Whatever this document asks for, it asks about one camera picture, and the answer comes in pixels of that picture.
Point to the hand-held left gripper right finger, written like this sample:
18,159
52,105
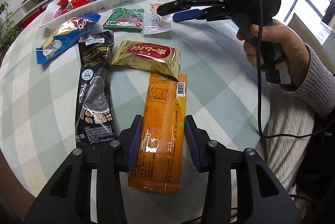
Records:
192,143

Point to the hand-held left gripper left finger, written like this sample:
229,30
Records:
136,143

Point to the clear pastry packet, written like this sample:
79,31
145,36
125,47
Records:
155,22

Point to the orange snack packet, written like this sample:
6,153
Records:
161,122

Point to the green snack packet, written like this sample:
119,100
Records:
123,20

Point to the gold and red snack packet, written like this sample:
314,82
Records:
146,56

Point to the white plastic tray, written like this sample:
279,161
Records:
115,0

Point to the black snack packet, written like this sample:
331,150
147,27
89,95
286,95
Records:
95,82

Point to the blue and yellow cookie packet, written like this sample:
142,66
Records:
65,35

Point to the person's right forearm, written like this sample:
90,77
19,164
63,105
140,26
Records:
316,82

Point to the person's right hand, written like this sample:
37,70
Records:
290,48

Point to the cream knit clothing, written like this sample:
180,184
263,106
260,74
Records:
285,130

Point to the red storage box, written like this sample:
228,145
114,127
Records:
30,19

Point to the trailing pothos plant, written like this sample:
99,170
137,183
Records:
7,28

